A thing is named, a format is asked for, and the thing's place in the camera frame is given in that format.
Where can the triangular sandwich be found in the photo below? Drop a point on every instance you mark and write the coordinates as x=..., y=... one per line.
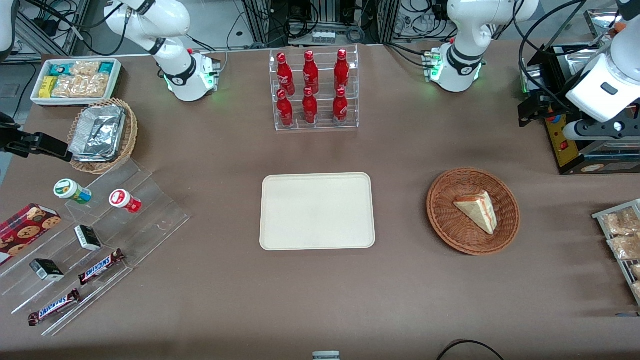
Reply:
x=477, y=210

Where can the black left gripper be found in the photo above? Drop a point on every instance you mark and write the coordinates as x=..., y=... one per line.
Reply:
x=554, y=101

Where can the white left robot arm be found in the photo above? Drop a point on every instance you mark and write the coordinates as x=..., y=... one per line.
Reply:
x=461, y=55

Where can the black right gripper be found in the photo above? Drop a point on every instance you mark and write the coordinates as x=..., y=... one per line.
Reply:
x=11, y=140

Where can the round brown wicker basket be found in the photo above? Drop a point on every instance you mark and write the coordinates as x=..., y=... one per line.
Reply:
x=449, y=230

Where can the black machine with yellow panel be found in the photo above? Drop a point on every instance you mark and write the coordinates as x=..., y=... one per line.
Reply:
x=562, y=147

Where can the shiny metal tray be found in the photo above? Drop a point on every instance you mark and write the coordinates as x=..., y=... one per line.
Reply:
x=597, y=25

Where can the small black carton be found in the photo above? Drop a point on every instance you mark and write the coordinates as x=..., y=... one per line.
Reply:
x=88, y=238
x=47, y=270

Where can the stacked aluminium foil containers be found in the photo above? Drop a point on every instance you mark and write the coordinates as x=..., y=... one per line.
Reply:
x=97, y=132

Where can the green lidded cup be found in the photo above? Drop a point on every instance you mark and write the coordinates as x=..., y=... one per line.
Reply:
x=70, y=190

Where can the teal snack pack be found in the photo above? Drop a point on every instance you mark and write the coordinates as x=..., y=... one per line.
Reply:
x=106, y=68
x=60, y=69

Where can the red lidded cup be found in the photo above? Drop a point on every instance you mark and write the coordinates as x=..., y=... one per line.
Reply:
x=122, y=200

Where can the cream rectangular tray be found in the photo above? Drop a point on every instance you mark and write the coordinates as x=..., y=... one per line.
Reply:
x=317, y=212

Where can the red soda bottle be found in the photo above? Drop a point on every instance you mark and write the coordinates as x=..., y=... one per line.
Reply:
x=285, y=75
x=341, y=70
x=310, y=107
x=285, y=109
x=340, y=106
x=310, y=72

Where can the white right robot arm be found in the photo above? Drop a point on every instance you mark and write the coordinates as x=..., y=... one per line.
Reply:
x=176, y=75

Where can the clear acrylic stepped shelf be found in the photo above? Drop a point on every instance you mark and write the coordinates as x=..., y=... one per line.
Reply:
x=145, y=220

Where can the yellow snack pack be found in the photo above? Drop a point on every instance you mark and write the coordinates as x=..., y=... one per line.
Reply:
x=47, y=87

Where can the clear rice cracker bag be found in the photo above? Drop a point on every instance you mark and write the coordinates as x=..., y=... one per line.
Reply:
x=86, y=68
x=67, y=87
x=96, y=86

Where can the white rectangular snack bin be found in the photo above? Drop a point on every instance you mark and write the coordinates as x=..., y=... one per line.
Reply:
x=117, y=80

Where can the red plaid cookie box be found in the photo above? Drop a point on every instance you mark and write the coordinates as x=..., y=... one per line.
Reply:
x=25, y=232

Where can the small grey device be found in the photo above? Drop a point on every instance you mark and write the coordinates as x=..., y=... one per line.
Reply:
x=326, y=355

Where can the snickers chocolate bar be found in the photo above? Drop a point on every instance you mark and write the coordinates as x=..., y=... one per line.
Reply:
x=100, y=267
x=54, y=307

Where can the tan wicker basket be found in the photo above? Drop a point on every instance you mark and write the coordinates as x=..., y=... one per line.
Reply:
x=131, y=135

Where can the clear nut snack bag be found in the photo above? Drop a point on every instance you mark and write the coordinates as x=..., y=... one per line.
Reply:
x=622, y=221
x=626, y=247
x=636, y=271
x=637, y=290

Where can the white power strip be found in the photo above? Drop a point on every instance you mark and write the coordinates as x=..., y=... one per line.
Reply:
x=323, y=37

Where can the clear acrylic bottle rack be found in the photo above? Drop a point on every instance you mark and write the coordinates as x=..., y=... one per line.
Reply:
x=322, y=127

